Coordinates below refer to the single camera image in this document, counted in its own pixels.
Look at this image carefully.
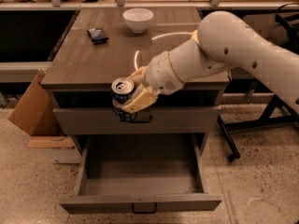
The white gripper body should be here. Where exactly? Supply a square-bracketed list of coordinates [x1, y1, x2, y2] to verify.
[145, 51, 184, 95]

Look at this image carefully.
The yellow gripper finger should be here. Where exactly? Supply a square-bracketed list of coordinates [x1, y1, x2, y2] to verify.
[128, 66, 147, 87]
[120, 86, 159, 114]

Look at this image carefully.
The blue pepsi can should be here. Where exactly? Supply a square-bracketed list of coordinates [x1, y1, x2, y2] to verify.
[110, 77, 136, 122]

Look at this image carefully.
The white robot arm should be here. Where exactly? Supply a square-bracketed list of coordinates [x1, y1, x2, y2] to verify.
[121, 11, 299, 113]

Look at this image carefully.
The grey drawer cabinet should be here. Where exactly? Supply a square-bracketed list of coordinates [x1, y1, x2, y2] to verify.
[41, 7, 228, 150]

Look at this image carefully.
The grey upper drawer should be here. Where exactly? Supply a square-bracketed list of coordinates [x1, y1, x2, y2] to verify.
[53, 106, 220, 134]

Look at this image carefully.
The open grey middle drawer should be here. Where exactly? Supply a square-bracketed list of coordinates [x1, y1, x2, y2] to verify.
[61, 133, 221, 214]

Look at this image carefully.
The white ceramic bowl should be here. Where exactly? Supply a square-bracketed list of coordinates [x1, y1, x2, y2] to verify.
[122, 8, 153, 34]

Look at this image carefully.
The dark blue snack packet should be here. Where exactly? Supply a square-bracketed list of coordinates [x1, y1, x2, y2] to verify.
[87, 28, 108, 44]

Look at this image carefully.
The wooden plank on floor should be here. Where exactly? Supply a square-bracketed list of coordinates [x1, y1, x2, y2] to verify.
[27, 136, 75, 148]

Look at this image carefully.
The brown cardboard box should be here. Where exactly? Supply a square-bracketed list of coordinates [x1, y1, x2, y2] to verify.
[8, 70, 61, 136]

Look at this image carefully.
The black lower drawer handle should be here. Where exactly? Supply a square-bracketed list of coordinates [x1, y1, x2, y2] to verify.
[132, 203, 157, 215]

